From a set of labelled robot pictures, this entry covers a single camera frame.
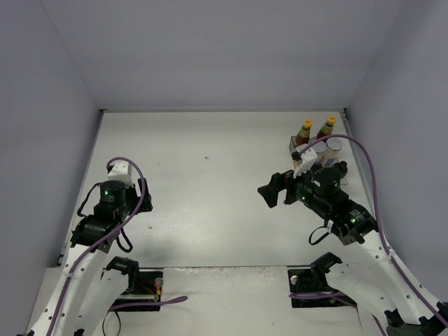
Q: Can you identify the black cap powder jar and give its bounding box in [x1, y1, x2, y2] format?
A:
[332, 161, 348, 186]

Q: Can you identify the silver lid jar blue label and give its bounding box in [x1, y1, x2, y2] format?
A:
[311, 140, 327, 165]

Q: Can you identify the red sauce bottle yellow cap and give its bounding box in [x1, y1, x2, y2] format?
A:
[295, 119, 313, 147]

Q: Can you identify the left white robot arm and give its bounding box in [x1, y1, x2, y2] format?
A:
[28, 178, 153, 335]

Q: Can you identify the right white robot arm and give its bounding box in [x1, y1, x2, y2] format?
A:
[258, 161, 447, 335]

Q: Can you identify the clear tiered organizer tray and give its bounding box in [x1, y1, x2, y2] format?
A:
[289, 138, 343, 175]

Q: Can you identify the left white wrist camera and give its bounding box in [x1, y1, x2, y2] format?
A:
[106, 161, 134, 188]

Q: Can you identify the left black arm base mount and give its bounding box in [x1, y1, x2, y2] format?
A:
[101, 256, 163, 312]

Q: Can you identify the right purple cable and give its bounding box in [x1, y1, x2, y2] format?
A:
[288, 134, 448, 336]

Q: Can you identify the purple cable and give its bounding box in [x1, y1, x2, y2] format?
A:
[288, 134, 448, 336]
[47, 157, 189, 336]

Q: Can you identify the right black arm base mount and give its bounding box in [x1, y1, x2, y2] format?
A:
[288, 252, 357, 309]

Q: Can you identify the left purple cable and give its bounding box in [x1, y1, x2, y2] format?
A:
[47, 157, 189, 336]

